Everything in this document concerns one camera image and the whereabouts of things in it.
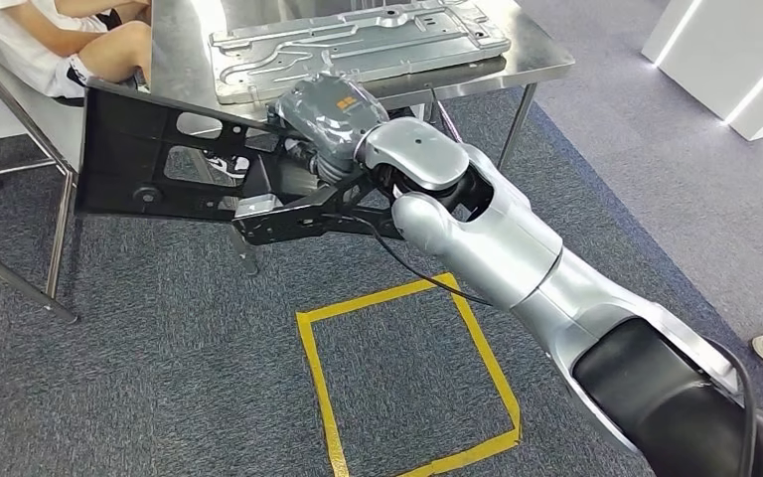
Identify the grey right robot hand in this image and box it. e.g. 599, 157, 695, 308
269, 72, 390, 159

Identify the black plastic panel part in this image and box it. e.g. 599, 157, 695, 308
75, 78, 357, 222

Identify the stainless steel workbench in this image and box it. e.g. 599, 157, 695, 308
151, 0, 577, 278

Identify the grey stamped metal plate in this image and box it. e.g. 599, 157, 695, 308
209, 0, 513, 106

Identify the grey table with steel legs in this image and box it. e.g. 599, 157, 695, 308
0, 19, 86, 324

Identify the person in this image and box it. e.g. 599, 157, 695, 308
0, 0, 251, 180

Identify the white display plinth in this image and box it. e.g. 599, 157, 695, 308
641, 0, 763, 143

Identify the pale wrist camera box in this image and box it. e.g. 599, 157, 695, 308
234, 192, 285, 220

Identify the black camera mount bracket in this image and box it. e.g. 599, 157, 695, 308
230, 172, 402, 246

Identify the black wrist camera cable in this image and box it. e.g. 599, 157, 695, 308
322, 212, 494, 308

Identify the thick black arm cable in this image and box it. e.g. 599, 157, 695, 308
706, 339, 759, 477

